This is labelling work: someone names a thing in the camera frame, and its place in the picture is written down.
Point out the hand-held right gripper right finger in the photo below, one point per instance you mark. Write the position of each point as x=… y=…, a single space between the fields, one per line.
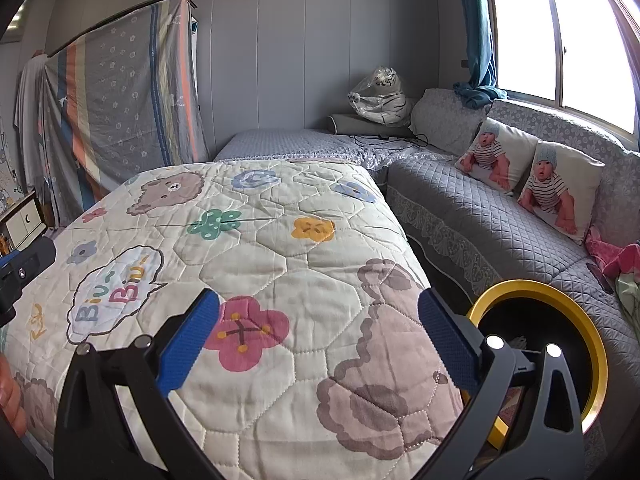
x=450 y=340

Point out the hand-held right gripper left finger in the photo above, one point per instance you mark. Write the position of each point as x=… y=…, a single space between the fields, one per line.
x=187 y=340

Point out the yellow rimmed black bin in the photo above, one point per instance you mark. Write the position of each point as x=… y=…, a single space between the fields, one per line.
x=600 y=355

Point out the person's left hand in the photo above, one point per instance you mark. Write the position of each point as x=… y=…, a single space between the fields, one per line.
x=10 y=395

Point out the small white cabinet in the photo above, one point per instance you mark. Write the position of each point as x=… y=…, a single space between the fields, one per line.
x=25 y=222

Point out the cartoon printed quilt blanket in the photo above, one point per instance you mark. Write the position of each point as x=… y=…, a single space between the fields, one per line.
x=275 y=260

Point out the grey quilted sofa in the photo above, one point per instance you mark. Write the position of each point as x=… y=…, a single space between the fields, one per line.
x=475 y=220

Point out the white hanging garment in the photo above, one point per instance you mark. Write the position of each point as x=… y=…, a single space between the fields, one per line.
x=30 y=120

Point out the black phone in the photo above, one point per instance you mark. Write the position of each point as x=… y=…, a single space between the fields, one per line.
x=600 y=277

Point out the baby print pillow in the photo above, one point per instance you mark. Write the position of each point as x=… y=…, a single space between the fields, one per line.
x=555 y=190
x=487 y=155

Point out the light green cloth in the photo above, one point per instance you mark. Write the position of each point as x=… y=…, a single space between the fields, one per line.
x=631 y=295

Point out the pink cloth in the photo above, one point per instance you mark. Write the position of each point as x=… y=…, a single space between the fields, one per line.
x=620 y=257

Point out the striped cloth covered wardrobe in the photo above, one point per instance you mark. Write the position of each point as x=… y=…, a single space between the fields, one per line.
x=125 y=100

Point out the small louvred window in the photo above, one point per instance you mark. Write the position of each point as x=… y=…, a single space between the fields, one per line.
x=19 y=17

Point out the plush tiger in plastic bag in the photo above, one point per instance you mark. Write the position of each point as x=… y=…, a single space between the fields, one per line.
x=385 y=100

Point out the blue curtain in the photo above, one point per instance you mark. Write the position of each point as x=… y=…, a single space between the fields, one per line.
x=625 y=5
x=480 y=35

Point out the large window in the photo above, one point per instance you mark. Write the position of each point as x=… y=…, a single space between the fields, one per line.
x=525 y=35

